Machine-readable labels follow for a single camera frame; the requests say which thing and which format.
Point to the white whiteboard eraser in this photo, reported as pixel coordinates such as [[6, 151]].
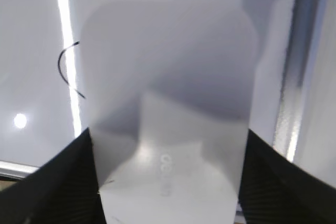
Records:
[[168, 89]]

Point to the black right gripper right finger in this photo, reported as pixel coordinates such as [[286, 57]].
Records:
[[274, 190]]

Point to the white board with grey frame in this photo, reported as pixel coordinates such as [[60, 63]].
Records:
[[43, 105]]

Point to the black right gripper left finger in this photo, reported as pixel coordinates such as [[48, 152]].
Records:
[[64, 190]]

